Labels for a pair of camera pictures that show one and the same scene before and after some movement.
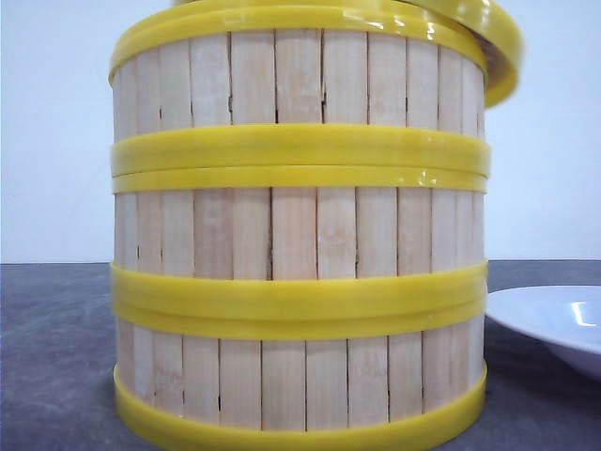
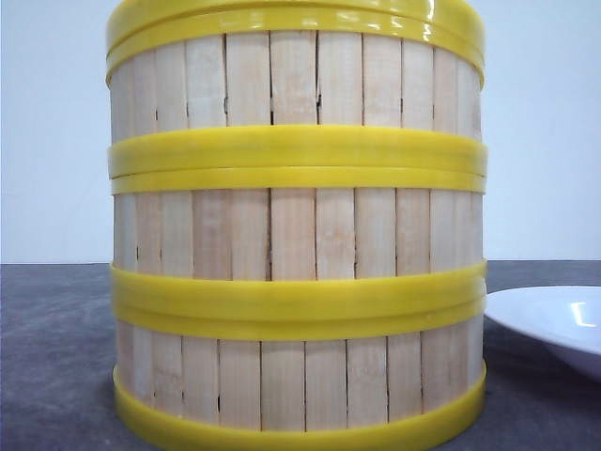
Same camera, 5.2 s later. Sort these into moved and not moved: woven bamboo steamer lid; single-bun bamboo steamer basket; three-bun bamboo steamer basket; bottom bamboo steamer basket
Moved: woven bamboo steamer lid
Not moved: three-bun bamboo steamer basket; bottom bamboo steamer basket; single-bun bamboo steamer basket
